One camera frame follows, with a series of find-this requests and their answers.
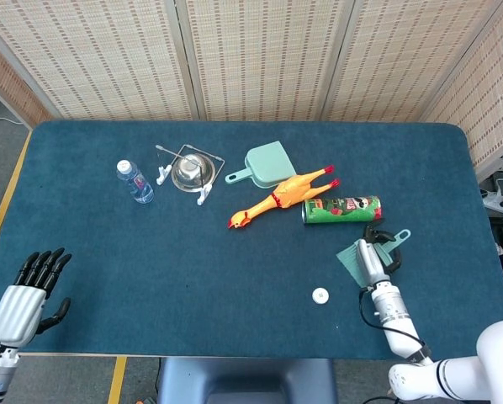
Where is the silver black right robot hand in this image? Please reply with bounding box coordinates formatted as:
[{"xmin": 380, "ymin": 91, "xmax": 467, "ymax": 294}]
[{"xmin": 354, "ymin": 224, "xmax": 404, "ymax": 292}]

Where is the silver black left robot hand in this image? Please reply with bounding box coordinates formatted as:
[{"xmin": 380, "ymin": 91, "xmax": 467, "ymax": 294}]
[{"xmin": 0, "ymin": 247, "xmax": 73, "ymax": 348}]

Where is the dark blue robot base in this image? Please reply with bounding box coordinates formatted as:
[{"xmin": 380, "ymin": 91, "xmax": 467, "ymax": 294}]
[{"xmin": 156, "ymin": 357, "xmax": 339, "ymax": 404}]

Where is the clear plastic water bottle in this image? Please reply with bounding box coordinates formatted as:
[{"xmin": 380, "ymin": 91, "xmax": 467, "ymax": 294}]
[{"xmin": 115, "ymin": 159, "xmax": 155, "ymax": 205}]

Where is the green Pringles can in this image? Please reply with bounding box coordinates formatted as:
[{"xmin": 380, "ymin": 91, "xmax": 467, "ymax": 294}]
[{"xmin": 301, "ymin": 194, "xmax": 383, "ymax": 226}]

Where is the yellow rubber chicken toy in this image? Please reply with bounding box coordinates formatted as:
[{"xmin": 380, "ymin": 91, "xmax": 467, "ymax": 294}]
[{"xmin": 228, "ymin": 164, "xmax": 341, "ymax": 231}]

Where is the blue table cloth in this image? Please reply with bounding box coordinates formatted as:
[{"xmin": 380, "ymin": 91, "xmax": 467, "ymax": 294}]
[{"xmin": 0, "ymin": 120, "xmax": 503, "ymax": 363}]

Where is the white power strip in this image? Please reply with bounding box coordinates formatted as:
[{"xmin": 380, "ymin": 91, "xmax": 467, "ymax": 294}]
[{"xmin": 480, "ymin": 189, "xmax": 503, "ymax": 216}]

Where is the mint green dustpan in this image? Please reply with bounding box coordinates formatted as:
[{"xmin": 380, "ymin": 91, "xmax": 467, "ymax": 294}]
[{"xmin": 224, "ymin": 141, "xmax": 297, "ymax": 189}]

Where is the bamboo screen panel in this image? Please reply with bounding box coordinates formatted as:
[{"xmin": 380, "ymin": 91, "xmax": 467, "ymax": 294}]
[
  {"xmin": 320, "ymin": 0, "xmax": 503, "ymax": 124},
  {"xmin": 421, "ymin": 0, "xmax": 503, "ymax": 182},
  {"xmin": 0, "ymin": 33, "xmax": 53, "ymax": 130},
  {"xmin": 0, "ymin": 0, "xmax": 200, "ymax": 123},
  {"xmin": 173, "ymin": 0, "xmax": 356, "ymax": 123}
]

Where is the stainless steel bowl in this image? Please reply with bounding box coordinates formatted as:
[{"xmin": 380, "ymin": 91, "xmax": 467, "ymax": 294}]
[{"xmin": 171, "ymin": 153, "xmax": 217, "ymax": 193}]

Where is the wire stand with white feet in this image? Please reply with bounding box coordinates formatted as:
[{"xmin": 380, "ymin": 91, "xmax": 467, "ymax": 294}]
[{"xmin": 155, "ymin": 144, "xmax": 225, "ymax": 207}]

